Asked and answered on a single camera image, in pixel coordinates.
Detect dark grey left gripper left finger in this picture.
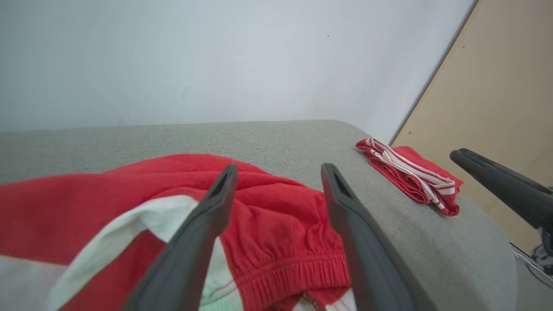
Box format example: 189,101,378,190
122,163,239,311

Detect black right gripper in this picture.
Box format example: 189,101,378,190
450,148,553,257

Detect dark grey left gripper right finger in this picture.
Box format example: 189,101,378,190
321,163,437,311

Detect red shorts with white stripe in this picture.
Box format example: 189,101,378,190
0,153,357,311

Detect red Bulls basketball jersey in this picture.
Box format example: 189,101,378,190
356,137,464,217

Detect light wooden panel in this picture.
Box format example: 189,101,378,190
391,0,553,255

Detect white cable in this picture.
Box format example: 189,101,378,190
513,248,553,289

